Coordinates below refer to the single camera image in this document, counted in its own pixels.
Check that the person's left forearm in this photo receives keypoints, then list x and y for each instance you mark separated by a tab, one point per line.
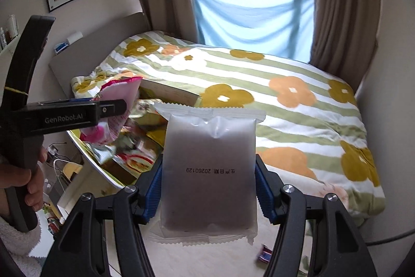
16	247

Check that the green cardboard box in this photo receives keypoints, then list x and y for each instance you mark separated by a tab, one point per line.
173	92

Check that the white bottle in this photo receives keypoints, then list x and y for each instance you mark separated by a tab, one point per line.
13	25

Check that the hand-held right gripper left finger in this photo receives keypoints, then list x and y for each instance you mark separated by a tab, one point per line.
152	186

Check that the light blue cloth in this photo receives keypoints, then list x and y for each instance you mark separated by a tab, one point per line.
253	17

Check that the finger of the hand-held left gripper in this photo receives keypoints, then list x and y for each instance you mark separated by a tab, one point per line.
112	108

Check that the pink marshmallow packet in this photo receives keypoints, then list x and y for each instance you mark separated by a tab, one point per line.
121	90

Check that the floral striped blanket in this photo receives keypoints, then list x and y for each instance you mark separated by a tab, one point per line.
291	121

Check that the person's left hand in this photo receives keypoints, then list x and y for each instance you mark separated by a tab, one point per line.
36	179

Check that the potato chip bag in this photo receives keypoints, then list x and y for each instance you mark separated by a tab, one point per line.
147	111

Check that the small white box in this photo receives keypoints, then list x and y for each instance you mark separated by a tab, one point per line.
74	38

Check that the yellow snack bag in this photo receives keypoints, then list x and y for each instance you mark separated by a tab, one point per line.
158	136

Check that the small candy wrapper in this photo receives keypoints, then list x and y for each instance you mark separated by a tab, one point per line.
264	254

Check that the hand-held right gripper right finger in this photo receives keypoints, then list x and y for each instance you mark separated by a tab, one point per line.
264	193

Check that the small blue item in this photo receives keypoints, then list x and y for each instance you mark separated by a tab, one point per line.
61	47

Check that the grey headboard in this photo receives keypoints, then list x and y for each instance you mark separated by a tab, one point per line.
97	50

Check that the red and white snack packet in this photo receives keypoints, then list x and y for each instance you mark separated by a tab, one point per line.
136	160

